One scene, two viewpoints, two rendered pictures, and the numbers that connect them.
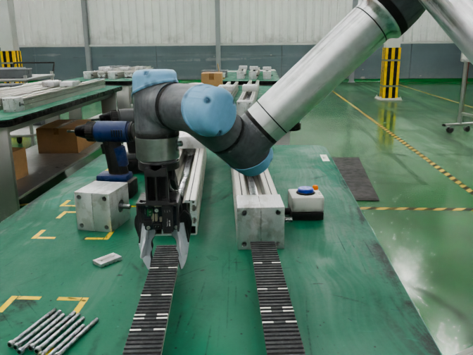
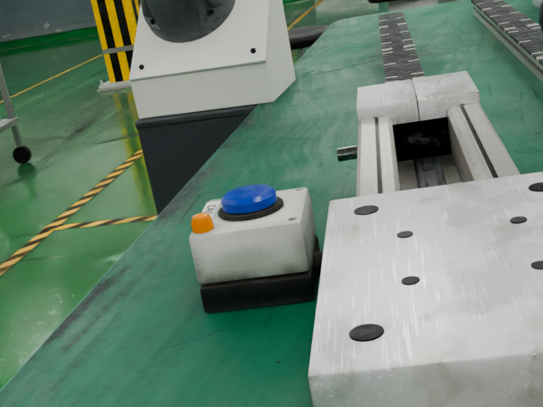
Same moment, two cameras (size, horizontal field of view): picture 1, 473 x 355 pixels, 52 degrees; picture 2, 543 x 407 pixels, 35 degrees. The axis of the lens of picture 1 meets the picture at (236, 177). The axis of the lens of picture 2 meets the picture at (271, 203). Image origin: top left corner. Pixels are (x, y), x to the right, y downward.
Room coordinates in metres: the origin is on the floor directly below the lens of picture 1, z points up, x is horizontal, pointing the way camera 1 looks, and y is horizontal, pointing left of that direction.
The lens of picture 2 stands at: (1.76, -0.05, 1.03)
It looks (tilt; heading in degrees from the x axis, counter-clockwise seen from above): 18 degrees down; 191
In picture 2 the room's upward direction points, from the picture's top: 11 degrees counter-clockwise
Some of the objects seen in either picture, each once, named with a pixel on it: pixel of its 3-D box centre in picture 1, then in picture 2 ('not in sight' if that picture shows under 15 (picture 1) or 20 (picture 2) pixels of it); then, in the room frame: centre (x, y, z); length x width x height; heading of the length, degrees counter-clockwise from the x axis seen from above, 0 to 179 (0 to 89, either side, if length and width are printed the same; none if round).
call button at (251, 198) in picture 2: (305, 191); (250, 203); (1.19, -0.17, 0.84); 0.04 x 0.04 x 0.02
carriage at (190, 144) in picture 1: (191, 141); not in sight; (1.71, 0.16, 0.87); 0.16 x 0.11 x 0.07; 2
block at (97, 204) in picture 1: (108, 206); not in sight; (1.13, 0.31, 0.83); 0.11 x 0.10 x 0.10; 76
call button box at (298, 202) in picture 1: (302, 203); (269, 244); (1.19, -0.17, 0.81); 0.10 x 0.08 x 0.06; 92
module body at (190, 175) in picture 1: (186, 173); not in sight; (1.46, 0.15, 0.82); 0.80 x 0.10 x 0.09; 2
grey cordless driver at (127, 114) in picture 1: (122, 141); not in sight; (1.64, 0.38, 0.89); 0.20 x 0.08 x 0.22; 113
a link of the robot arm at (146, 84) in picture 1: (157, 103); not in sight; (0.83, 0.13, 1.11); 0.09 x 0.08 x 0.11; 47
